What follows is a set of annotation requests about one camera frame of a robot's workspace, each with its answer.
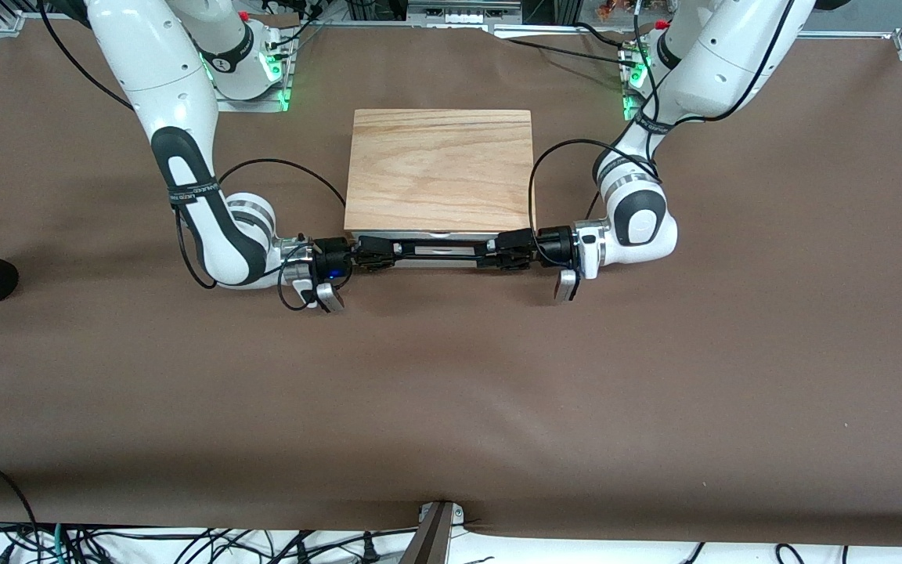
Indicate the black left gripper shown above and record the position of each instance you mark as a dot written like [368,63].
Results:
[553,245]

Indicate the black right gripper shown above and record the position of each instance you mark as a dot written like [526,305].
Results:
[333,255]

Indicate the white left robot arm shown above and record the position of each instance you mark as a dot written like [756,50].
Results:
[717,63]

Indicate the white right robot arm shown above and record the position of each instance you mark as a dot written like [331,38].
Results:
[161,70]

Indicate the wooden drawer cabinet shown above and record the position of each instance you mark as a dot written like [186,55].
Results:
[439,168]

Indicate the brown paper table cover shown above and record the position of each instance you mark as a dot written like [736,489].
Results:
[451,376]

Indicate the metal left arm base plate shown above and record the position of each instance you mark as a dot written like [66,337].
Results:
[628,106]

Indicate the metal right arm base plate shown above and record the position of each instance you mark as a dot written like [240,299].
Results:
[263,105]

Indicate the aluminium frame rail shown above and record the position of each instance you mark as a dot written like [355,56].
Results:
[561,30]

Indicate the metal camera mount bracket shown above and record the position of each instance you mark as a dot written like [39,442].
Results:
[435,533]

